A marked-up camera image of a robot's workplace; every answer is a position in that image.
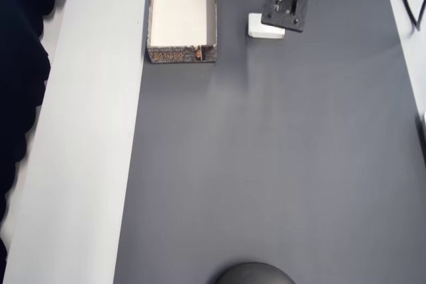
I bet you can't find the black rounded dome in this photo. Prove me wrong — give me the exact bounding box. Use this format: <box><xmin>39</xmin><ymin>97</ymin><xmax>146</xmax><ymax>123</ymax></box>
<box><xmin>212</xmin><ymin>261</ymin><xmax>297</xmax><ymax>284</ymax></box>

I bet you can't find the dark scalloped fabric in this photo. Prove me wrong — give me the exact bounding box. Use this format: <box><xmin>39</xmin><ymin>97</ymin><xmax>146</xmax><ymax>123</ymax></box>
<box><xmin>0</xmin><ymin>0</ymin><xmax>77</xmax><ymax>261</ymax></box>

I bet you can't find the white rectangular block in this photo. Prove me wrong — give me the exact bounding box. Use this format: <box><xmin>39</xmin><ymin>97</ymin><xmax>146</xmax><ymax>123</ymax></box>
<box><xmin>248</xmin><ymin>13</ymin><xmax>286</xmax><ymax>39</ymax></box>

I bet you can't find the grey desk mat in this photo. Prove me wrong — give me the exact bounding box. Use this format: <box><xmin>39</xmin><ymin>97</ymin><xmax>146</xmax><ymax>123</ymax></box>
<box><xmin>112</xmin><ymin>0</ymin><xmax>426</xmax><ymax>284</ymax></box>

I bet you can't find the patterned open cardboard box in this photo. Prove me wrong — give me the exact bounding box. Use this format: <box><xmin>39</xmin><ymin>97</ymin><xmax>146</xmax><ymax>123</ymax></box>
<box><xmin>146</xmin><ymin>0</ymin><xmax>219</xmax><ymax>65</ymax></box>

